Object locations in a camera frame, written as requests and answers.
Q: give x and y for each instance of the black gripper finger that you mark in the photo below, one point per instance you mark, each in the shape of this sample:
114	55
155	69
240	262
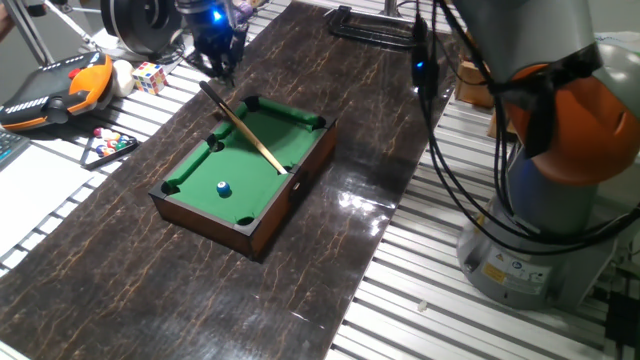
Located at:
230	65
212	62

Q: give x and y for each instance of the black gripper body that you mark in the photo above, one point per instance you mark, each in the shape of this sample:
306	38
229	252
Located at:
215	30

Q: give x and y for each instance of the wooden pool cue stick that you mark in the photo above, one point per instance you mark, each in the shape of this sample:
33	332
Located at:
245	130

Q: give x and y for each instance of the blue pool ball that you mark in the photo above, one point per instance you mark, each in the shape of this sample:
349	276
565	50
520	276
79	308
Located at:
223	188

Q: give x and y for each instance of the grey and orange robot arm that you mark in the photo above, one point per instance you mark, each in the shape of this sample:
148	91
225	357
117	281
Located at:
550	125

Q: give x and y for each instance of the mini green pool table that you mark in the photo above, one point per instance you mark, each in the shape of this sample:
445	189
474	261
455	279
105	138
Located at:
250	165

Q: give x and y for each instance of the black triangle ball rack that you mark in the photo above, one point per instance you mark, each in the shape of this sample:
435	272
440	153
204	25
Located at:
90	162

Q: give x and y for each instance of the Rubik's cube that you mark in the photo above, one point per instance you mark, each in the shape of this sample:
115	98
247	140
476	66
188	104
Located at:
149	77

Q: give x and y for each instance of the black filament spool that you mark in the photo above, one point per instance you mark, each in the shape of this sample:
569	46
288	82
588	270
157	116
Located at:
140	22

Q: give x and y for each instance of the white rounded object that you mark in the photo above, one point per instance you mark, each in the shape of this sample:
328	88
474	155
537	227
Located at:
122	77

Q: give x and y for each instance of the orange and black teach pendant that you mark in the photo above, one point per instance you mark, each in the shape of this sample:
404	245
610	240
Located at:
50	95

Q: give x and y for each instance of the grey tripod stand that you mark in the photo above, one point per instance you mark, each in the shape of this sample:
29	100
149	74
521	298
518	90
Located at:
27	35

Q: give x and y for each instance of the large white paper sheet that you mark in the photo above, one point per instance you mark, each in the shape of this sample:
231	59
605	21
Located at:
35	190

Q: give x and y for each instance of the dark marble pattern mat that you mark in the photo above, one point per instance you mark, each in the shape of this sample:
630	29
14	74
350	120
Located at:
150	290

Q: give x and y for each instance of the open cardboard box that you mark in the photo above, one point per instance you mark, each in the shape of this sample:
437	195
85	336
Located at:
472	85

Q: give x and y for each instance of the small white scrap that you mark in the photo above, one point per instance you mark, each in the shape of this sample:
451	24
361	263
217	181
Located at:
422	305

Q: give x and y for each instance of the black clamp frame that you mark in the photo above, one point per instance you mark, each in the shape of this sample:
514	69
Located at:
370	35

